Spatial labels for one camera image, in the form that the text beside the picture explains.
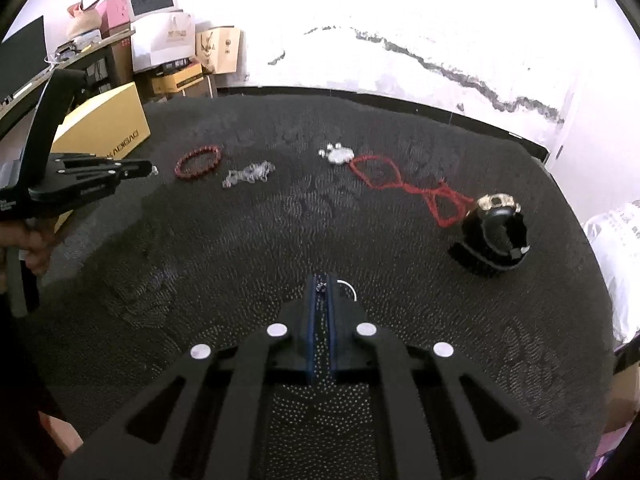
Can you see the white paper shopping bag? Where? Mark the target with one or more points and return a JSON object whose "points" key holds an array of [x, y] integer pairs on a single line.
{"points": [[161, 38]]}

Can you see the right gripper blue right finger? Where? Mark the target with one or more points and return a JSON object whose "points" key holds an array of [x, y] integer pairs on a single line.
{"points": [[437, 416]]}

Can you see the straw woven hat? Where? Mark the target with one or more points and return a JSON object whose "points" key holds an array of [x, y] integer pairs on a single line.
{"points": [[83, 18]]}

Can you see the beige paper gift bag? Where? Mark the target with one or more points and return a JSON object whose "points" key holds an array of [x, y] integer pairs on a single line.
{"points": [[217, 49]]}

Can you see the person's left hand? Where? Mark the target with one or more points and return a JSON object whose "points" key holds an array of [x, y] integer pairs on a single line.
{"points": [[38, 241]]}

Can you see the yellow flat box on stool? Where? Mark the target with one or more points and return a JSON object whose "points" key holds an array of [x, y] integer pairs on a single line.
{"points": [[178, 80]]}

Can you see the black computer monitor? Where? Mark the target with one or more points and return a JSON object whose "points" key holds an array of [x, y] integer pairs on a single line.
{"points": [[23, 56]]}

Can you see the pink box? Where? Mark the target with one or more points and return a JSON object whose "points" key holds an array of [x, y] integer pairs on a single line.
{"points": [[114, 14]]}

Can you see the black gold wrist watch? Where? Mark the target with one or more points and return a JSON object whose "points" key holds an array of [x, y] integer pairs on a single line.
{"points": [[494, 237]]}

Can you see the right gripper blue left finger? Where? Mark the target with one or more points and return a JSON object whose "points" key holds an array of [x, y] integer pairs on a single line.
{"points": [[203, 418]]}

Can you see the black patterned table mat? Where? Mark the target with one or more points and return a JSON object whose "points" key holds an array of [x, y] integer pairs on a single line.
{"points": [[255, 195]]}

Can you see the white printed plastic bag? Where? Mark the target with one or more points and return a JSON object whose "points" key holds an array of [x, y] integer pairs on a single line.
{"points": [[614, 239]]}

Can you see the yellow open box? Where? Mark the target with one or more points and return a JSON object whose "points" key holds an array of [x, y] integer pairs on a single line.
{"points": [[109, 125]]}

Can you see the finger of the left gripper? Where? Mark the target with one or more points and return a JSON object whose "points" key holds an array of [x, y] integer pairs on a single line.
{"points": [[133, 169]]}

